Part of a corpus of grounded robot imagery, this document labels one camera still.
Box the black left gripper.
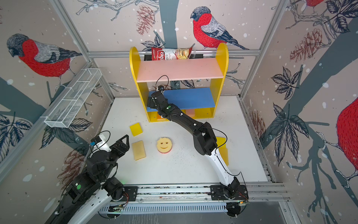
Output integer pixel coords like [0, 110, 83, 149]
[101, 134, 130, 180]

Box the salmon orange sponge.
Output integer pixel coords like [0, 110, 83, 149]
[186, 109, 195, 117]

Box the smiley face sponge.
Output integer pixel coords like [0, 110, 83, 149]
[157, 137, 172, 154]

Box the orange scrub sponge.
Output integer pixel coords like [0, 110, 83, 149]
[156, 114, 166, 121]

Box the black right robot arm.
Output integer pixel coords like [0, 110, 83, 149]
[147, 91, 247, 200]

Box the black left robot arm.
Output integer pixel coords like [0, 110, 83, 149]
[46, 135, 138, 224]

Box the yellow shelf with coloured boards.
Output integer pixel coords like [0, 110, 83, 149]
[129, 43, 229, 122]

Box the pale yellow sponge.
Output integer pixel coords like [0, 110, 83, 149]
[132, 141, 146, 161]

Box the small yellow square sponge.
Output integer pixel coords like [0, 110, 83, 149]
[130, 123, 143, 137]

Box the red cassava chips bag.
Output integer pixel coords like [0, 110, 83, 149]
[152, 48, 192, 61]

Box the bright yellow square sponge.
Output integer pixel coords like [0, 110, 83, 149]
[216, 136, 227, 148]

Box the yellow rectangular sponge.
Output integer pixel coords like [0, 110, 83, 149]
[219, 147, 229, 166]

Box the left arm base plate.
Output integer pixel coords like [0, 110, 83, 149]
[112, 186, 139, 202]

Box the white wire mesh basket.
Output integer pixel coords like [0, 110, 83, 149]
[44, 68, 102, 128]

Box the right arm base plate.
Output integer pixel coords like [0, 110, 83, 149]
[209, 185, 249, 201]

